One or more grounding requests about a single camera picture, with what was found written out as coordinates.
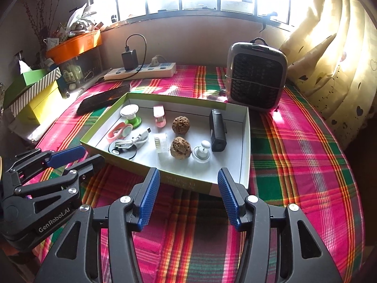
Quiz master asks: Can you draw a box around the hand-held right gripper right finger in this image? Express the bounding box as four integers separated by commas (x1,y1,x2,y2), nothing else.
217,167,344,283

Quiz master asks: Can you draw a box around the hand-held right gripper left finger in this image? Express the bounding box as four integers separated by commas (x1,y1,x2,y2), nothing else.
35,167,161,283

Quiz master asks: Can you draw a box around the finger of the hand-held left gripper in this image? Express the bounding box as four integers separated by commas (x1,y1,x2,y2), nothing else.
63,155,106,183
6,145,86,183

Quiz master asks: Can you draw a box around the green and white cardboard box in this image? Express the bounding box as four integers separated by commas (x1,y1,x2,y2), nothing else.
80,92,251,196

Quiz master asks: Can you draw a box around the white knob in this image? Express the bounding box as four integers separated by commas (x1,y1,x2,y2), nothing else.
192,141,211,162

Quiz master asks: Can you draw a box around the brown walnut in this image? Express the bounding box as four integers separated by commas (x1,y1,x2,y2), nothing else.
172,116,191,135
170,136,192,157

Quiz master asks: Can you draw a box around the white cable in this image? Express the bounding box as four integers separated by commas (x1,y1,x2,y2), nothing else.
115,127,152,149

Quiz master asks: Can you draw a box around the green spool with white top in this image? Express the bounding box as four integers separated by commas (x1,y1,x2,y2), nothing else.
119,105,142,129

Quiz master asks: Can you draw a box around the black handheld device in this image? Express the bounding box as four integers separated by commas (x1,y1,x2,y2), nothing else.
209,109,227,152

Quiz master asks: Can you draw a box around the pink and white clip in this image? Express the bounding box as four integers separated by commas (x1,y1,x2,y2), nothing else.
153,105,167,129

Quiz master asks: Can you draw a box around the yellow box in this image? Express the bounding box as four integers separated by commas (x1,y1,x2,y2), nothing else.
15,81,64,126

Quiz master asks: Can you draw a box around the black smartphone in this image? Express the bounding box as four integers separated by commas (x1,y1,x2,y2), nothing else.
77,84,131,115

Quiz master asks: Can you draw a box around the striped box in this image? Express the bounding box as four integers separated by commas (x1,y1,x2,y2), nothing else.
10,67,62,109

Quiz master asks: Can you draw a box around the plaid cloth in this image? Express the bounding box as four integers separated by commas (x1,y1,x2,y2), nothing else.
32,65,366,283

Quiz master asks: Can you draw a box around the clear printed jar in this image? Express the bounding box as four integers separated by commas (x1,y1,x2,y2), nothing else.
60,63,83,86

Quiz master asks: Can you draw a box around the green tissue box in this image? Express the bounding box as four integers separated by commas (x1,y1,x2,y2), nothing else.
3,69,49,101

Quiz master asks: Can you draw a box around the orange tray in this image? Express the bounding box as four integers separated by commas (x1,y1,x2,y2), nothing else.
45,31,103,65

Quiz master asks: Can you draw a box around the black charger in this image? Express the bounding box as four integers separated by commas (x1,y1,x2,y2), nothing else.
122,50,139,71

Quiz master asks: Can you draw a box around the white power strip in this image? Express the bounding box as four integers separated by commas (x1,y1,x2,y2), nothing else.
104,62,177,81

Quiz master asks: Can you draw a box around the grey and black heater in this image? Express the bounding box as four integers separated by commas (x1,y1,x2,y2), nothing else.
225,38,288,113

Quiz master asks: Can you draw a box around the dried twig bunch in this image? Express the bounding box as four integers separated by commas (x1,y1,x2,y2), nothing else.
22,0,64,48

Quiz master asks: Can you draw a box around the pile of plastic bags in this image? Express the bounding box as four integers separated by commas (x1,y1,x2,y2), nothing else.
56,3,102,40

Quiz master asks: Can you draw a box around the cream curtain with hearts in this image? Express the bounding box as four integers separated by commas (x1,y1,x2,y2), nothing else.
278,0,377,154

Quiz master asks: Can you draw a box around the black window latch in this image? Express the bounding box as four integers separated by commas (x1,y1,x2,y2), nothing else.
260,12,279,33

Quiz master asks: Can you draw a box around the black charger cable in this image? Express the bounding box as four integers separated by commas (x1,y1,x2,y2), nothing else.
125,34,147,73

